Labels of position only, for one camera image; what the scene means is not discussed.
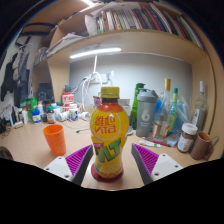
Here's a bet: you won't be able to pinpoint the clear bottle with green cap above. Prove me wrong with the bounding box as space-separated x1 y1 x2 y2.
166 87 180 135

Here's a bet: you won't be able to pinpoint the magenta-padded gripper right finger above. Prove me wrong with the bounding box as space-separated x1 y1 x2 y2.
130 143 184 186

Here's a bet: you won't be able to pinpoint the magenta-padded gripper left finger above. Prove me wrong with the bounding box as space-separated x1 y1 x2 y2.
43 144 95 186

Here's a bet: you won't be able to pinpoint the green glass bottle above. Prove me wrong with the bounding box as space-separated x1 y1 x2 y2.
129 82 146 130

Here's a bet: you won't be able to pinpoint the grey shaker bottle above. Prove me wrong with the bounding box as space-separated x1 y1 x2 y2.
135 88 159 138

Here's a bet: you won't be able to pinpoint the magenta snack packet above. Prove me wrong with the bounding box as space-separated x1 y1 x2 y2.
93 95 103 108

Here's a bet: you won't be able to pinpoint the brown bottle with green cap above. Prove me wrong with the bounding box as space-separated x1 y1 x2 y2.
45 105 57 125

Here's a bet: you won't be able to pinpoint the yellow drink bottle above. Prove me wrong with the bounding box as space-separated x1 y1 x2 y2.
89 86 130 183

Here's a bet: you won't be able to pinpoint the hanging dark clothes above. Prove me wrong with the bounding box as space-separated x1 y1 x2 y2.
0 51 34 108

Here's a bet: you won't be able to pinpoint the white and blue carton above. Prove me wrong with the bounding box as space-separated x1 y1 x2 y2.
118 98 132 117

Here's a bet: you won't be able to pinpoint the red and white canister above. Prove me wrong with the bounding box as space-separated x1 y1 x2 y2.
61 91 75 108

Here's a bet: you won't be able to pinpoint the white bottle with blue label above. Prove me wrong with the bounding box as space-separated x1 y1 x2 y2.
32 109 42 124

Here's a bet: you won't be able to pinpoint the white tube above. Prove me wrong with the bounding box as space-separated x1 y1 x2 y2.
138 139 161 149

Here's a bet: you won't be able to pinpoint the green plastic container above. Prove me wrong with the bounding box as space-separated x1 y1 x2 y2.
26 97 38 122

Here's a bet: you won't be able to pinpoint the clear bottle with white cap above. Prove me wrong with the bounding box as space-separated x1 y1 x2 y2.
191 80 208 133

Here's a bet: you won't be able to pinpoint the orange plastic cup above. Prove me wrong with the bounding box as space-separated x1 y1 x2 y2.
42 123 67 157

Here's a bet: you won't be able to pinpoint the brown jar with white lid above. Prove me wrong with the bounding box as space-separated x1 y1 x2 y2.
176 122 199 154

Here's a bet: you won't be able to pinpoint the white power strip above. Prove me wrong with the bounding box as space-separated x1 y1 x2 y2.
88 73 110 85

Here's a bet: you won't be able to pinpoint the clear bottle with yellow cap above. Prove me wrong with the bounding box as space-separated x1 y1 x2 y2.
152 78 173 140

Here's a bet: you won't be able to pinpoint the brown mug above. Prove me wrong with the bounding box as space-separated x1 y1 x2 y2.
190 130 214 161

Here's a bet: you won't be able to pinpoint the white LED light bar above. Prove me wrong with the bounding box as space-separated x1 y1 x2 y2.
69 47 123 60

